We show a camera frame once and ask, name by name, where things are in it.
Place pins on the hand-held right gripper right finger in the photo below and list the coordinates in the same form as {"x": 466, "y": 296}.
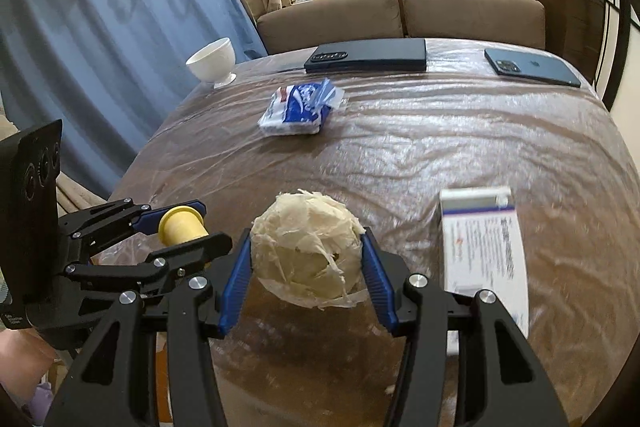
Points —
{"x": 380, "y": 277}

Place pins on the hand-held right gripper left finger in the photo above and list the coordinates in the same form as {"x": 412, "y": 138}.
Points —
{"x": 237, "y": 277}

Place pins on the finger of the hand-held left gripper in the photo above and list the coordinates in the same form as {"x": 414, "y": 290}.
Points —
{"x": 190, "y": 252}
{"x": 147, "y": 218}

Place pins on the small yellow cup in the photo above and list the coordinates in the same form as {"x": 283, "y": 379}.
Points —
{"x": 180, "y": 227}

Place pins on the beige paper ball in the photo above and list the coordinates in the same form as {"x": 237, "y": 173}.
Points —
{"x": 300, "y": 247}

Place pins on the white and purple medicine box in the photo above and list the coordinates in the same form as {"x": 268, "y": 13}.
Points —
{"x": 480, "y": 247}

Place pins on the person's left hand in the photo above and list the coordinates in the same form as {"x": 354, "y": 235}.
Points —
{"x": 20, "y": 362}

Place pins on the beige ribbed furniture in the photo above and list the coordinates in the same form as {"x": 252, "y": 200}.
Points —
{"x": 75, "y": 194}

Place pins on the white footed bowl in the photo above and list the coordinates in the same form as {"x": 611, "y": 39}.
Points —
{"x": 212, "y": 57}

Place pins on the blue and white tissue packet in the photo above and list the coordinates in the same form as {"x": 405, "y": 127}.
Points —
{"x": 295, "y": 107}

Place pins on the blue curtain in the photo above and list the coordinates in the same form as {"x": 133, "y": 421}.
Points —
{"x": 100, "y": 32}

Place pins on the black tablet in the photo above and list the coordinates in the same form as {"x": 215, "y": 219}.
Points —
{"x": 380, "y": 54}

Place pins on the dark blue smartphone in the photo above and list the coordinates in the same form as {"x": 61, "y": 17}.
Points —
{"x": 535, "y": 67}

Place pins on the brown sofa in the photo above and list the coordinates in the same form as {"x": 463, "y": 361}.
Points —
{"x": 450, "y": 14}

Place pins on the black framed room divider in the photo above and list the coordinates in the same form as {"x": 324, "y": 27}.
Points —
{"x": 617, "y": 57}

